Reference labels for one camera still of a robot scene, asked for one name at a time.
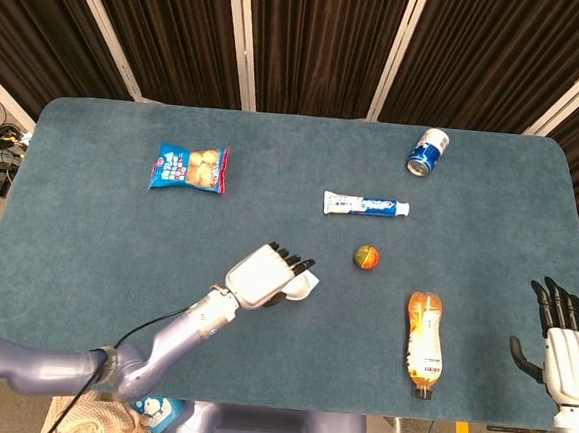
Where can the dark brown curtain panel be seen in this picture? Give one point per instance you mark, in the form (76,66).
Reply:
(492,57)
(323,43)
(168,31)
(34,21)

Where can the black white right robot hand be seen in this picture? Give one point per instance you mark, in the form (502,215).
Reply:
(571,364)

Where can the blue white cartoon bag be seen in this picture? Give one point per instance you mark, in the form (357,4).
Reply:
(159,412)

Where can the blue felt table cloth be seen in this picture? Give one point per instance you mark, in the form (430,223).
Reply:
(117,238)

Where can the white paper cup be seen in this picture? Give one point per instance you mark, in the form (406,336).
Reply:
(300,287)

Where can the orange green ball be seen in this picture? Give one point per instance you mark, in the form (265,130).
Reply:
(366,257)

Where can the white blue toothpaste tube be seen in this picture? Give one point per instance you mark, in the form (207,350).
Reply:
(360,204)

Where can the orange drink bottle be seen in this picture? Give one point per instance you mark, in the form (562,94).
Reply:
(425,342)

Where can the purple left robot arm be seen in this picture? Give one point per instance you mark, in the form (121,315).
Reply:
(174,343)

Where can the blue white drink can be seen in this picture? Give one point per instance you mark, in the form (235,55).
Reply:
(427,152)

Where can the beige knitted cloth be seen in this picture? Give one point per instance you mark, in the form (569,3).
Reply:
(98,422)

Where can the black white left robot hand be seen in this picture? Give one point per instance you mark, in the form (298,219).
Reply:
(259,279)

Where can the white frame post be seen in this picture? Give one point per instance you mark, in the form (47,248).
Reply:
(8,96)
(397,54)
(575,88)
(243,42)
(104,26)

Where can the blue snack bag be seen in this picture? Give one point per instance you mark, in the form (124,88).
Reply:
(188,168)

